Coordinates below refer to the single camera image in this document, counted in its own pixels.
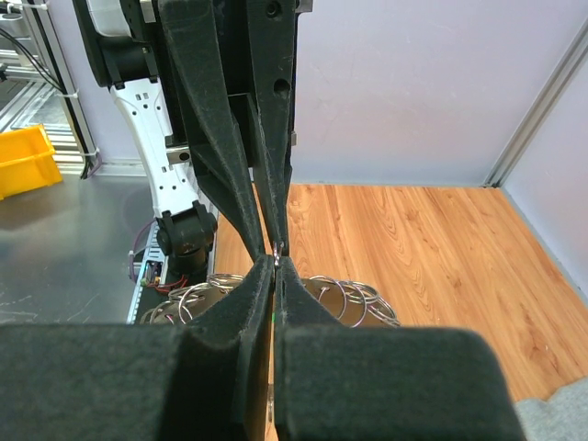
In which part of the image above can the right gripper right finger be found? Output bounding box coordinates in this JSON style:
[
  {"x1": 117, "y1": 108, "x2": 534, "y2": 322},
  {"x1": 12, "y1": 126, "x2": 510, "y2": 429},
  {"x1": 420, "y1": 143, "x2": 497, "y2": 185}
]
[{"x1": 273, "y1": 255, "x2": 527, "y2": 441}]

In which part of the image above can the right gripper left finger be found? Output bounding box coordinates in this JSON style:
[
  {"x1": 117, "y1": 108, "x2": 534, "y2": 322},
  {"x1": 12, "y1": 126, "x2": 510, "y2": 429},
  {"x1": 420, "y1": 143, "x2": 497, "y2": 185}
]
[{"x1": 1, "y1": 256, "x2": 274, "y2": 440}]

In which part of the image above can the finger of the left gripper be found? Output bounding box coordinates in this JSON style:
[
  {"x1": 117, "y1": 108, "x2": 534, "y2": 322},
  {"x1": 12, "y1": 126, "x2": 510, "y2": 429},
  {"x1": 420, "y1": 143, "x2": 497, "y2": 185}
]
[
  {"x1": 158, "y1": 1, "x2": 266, "y2": 261},
  {"x1": 246, "y1": 1, "x2": 296, "y2": 253}
]

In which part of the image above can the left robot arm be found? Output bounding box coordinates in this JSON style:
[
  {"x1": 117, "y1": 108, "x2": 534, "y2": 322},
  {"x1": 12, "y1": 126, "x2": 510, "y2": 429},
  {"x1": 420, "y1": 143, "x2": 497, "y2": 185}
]
[{"x1": 73, "y1": 1, "x2": 301, "y2": 276}]

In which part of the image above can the yellow plastic bin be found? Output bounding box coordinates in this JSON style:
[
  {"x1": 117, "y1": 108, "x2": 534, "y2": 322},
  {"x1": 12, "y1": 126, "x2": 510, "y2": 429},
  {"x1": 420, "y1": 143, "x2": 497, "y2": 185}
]
[{"x1": 0, "y1": 125, "x2": 62, "y2": 199}]

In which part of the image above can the grey cloth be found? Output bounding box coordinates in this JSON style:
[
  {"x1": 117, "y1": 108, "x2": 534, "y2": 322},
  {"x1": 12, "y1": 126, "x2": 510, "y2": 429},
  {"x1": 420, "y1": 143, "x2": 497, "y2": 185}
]
[{"x1": 515, "y1": 378, "x2": 587, "y2": 441}]

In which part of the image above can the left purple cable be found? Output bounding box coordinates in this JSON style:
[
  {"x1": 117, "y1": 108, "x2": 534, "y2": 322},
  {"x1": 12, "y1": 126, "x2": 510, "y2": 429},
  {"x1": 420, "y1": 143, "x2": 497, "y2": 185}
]
[{"x1": 127, "y1": 219, "x2": 160, "y2": 281}]

